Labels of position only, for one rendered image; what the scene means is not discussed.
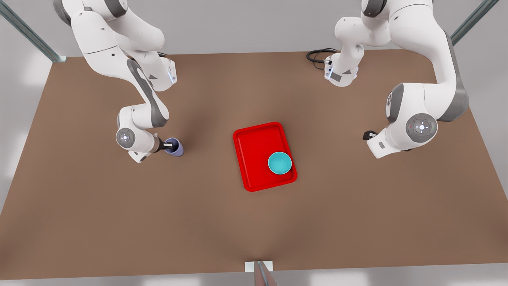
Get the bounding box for lavender blue cup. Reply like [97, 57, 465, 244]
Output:
[164, 137, 185, 157]

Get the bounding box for red rectangular tray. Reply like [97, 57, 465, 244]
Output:
[233, 122, 298, 193]

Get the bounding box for teal bowl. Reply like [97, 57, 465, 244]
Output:
[268, 151, 293, 176]

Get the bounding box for black cable loop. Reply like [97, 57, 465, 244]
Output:
[306, 48, 339, 71]

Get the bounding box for silver frame post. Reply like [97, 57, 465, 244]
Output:
[0, 0, 67, 64]
[244, 261, 279, 286]
[450, 0, 501, 46]

